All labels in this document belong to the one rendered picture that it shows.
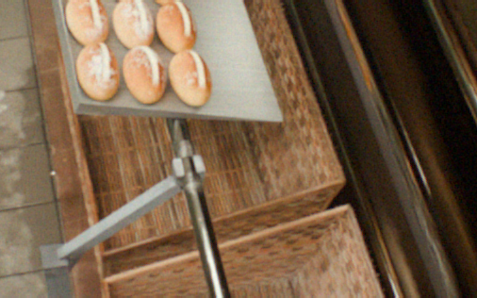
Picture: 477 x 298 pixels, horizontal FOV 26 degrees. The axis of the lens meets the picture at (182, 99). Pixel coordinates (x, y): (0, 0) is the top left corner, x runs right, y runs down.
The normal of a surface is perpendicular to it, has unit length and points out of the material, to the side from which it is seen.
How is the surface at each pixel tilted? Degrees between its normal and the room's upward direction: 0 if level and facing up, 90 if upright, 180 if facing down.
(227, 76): 20
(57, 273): 90
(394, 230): 70
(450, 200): 8
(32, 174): 0
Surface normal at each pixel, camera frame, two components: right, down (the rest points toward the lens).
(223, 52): 0.36, -0.59
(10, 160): 0.04, -0.58
